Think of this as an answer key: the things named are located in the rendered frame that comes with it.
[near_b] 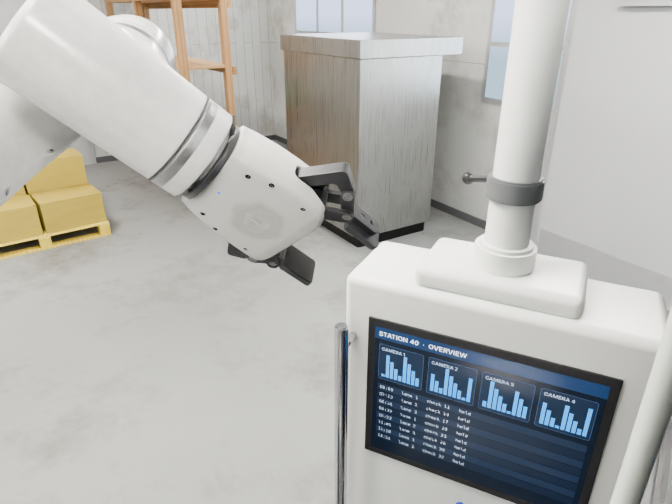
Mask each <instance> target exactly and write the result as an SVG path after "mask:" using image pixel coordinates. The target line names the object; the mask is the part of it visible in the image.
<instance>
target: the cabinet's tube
mask: <svg viewBox="0 0 672 504"><path fill-rule="evenodd" d="M570 2H571V0H515V7H514V15H513V23H512V30H511V38H510V45H509V53H508V61H507V68H506V76H505V84H504V91H503V99H502V107H501V114H500V122H499V130H498V137H497V145H496V153H495V160H494V168H493V171H492V172H490V173H489V174H488V175H474V174H473V173H471V172H466V173H464V174H463V176H462V181H463V183H465V184H471V183H473V182H486V189H485V195H486V197H487V198H488V199H489V206H488V214H487V221H486V229H485V234H483V235H481V236H480V237H478V238H477V239H476V240H475V246H474V254H473V263H474V264H475V265H476V266H477V267H478V268H479V269H481V270H483V271H485V272H488V273H491V274H495V275H499V276H507V277H517V276H523V275H527V274H529V273H531V272H532V271H533V270H534V267H535V261H536V256H537V250H538V248H537V246H536V245H535V244H534V243H533V241H532V240H531V239H530V236H531V230H532V224H533V218H534V212H535V206H536V204H538V203H539V202H541V201H542V198H543V193H544V187H545V181H546V180H545V179H544V178H543V176H541V171H542V166H543V160H544V154H545V148H546V142H547V136H548V130H549V125H550V119H551V113H552V107H553V101H554V95H555V89H556V84H557V78H558V72H559V66H560V60H561V54H562V49H563V43H564V37H565V31H566V25H567V19H568V13H569V8H570Z"/></svg>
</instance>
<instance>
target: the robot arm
mask: <svg viewBox="0 0 672 504"><path fill-rule="evenodd" d="M84 137H85V138H86V139H88V140H89V141H91V142H92V143H94V144H95V145H97V146H99V147H100V148H102V149H103V150H105V151H106V152H108V153H109V154H111V155H112V156H114V157H115V158H117V159H118V160H120V161H121V162H123V163H124V164H126V165H127V166H129V167H131V168H132V169H134V170H135V171H137V172H138V173H140V174H141V175H143V176H144V177H146V178H147V179H149V180H150V181H152V182H153V183H155V184H156V185H158V186H159V187H161V188H162V189H164V190H165V191H167V192H168V193H170V194H171V195H173V196H177V195H180V194H181V193H182V199H181V200H182V202H183V203H184V204H185V205H186V206H187V207H188V208H189V209H190V210H191V211H192V212H193V213H194V214H195V215H196V216H197V217H198V218H199V219H200V220H201V221H202V222H204V223H205V224H206V225H207V226H208V227H209V228H211V229H212V230H213V231H214V232H216V233H217V234H218V235H220V236H221V237H222V238H224V239H225V240H226V241H228V250H227V253H228V254H229V255H231V256H234V257H239V258H243V259H246V258H247V259H248V260H249V261H250V262H253V263H264V264H267V266H268V267H270V268H277V267H278V266H279V268H280V269H281V270H283V271H284V272H286V273H287V274H289V275H290V276H292V277H293V278H295V279H296V280H298V281H300V282H301V283H303V284H304V285H306V286H308V285H310V284H311V283H312V280H313V275H314V269H315V261H314V260H313V259H312V258H310V257H309V256H307V255H306V254H305V253H303V252H302V251H300V250H299V249H297V248H296V247H294V246H293V245H292V244H293V243H295V242H296V241H298V240H300V239H301V238H303V237H304V236H306V235H307V234H309V233H310V232H312V231H313V230H315V229H316V228H317V227H319V226H320V225H321V224H322V222H323V220H324V219H325V220H331V221H337V222H342V223H344V229H345V231H347V232H348V233H349V234H351V235H352V236H353V237H354V238H356V239H357V240H358V241H360V242H361V243H362V244H364V245H365V246H366V247H368V248H369V249H372V250H374V249H376V248H377V247H378V242H379V229H380V226H379V224H378V222H377V221H376V220H375V219H374V218H373V217H372V216H370V215H369V214H368V213H367V212H365V211H364V210H363V209H362V208H360V207H359V206H358V205H357V204H356V183H355V182H354V178H353V175H352V172H351V169H350V166H349V164H348V163H345V162H340V163H333V164H326V165H318V166H311V167H309V166H308V165H307V164H305V163H304V162H303V161H301V160H300V159H299V158H297V157H296V156H294V155H293V154H291V153H290V152H289V151H287V150H285V149H284V148H282V147H281V146H279V145H278V144H276V143H274V142H273V141H271V140H269V139H268V138H266V137H264V136H262V135H261V134H259V133H257V132H255V131H253V130H251V129H249V128H247V127H245V126H242V127H241V128H238V127H237V126H236V125H234V124H232V116H231V115H230V114H229V113H228V112H226V111H225V110H224V109H223V108H221V107H220V106H219V105H218V104H216V103H215V102H214V101H213V100H211V99H210V98H209V97H207V96H206V95H205V94H204V93H202V92H201V91H200V90H198V89H197V88H196V87H195V86H193V85H192V84H191V83H190V82H188V81H187V80H186V79H185V78H183V77H182V76H181V75H180V74H178V73H177V72H176V71H175V55H174V51H173V48H172V45H171V43H170V41H169V39H168V37H167V36H166V35H165V33H164V32H163V31H162V30H161V29H160V28H159V27H158V26H157V25H156V24H154V23H153V22H151V21H150V20H148V19H145V18H143V17H140V16H136V15H126V14H122V15H114V16H110V17H107V16H105V15H104V14H103V13H102V12H100V11H99V10H98V9H96V8H95V7H94V6H93V5H91V4H90V3H89V2H88V1H86V0H27V1H26V2H25V3H24V4H23V5H22V6H21V8H20V9H19V10H18V11H17V13H16V14H15V15H14V16H13V18H12V19H11V21H10V22H9V24H8V25H7V27H6V28H5V30H4V31H3V33H2V35H1V36H0V206H2V205H3V204H4V203H5V202H6V201H8V200H9V199H10V198H11V197H12V196H13V195H14V194H15V193H16V192H17V191H18V190H20V189H21V188H22V187H23V186H24V185H25V184H26V183H27V182H28V181H29V180H30V179H32V178H33V177H34V176H35V175H36V174H37V173H38V172H40V171H41V170H42V169H43V168H44V167H45V166H47V165H48V164H49V163H50V162H51V161H53V160H54V159H55V158H56V157H58V156H59V155H60V154H62V153H63V152H64V151H66V150H67V149H68V148H70V147H71V146H72V145H74V144H75V143H76V142H78V141H79V140H81V139H82V138H84ZM329 184H335V185H337V187H338V189H339V190H340V191H337V190H331V189H329ZM327 202H329V203H334V204H340V205H341V209H340V208H334V207H329V206H326V204H327Z"/></svg>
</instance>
